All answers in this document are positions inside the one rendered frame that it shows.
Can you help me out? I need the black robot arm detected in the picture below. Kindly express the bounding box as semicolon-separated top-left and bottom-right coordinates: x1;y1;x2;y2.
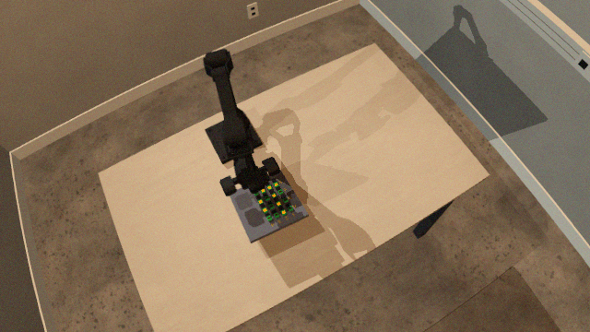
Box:
203;49;270;194

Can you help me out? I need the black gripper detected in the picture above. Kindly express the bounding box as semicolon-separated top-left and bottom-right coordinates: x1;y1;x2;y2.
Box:
219;157;280;196

